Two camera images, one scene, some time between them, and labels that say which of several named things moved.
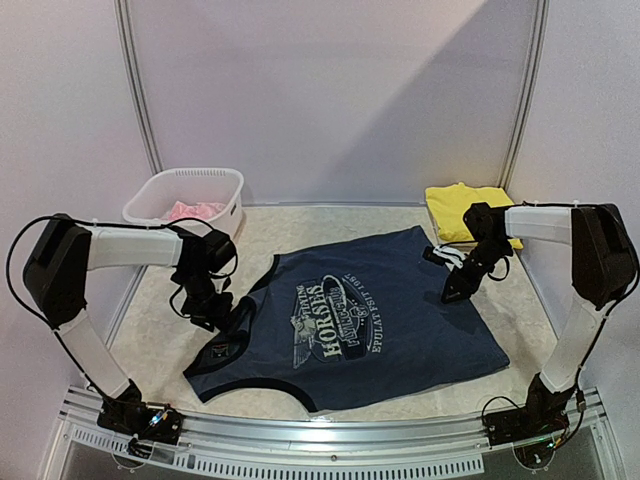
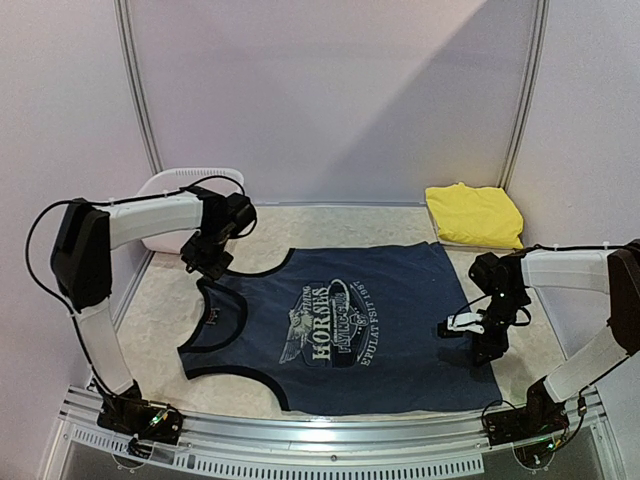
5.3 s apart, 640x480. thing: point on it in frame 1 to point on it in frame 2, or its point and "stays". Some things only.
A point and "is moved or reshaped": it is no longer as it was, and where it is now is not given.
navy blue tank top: (355, 320) is moved or reshaped
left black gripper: (213, 317) to (211, 272)
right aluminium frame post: (533, 90) stays
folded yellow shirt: (449, 203) stays
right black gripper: (467, 270) to (486, 343)
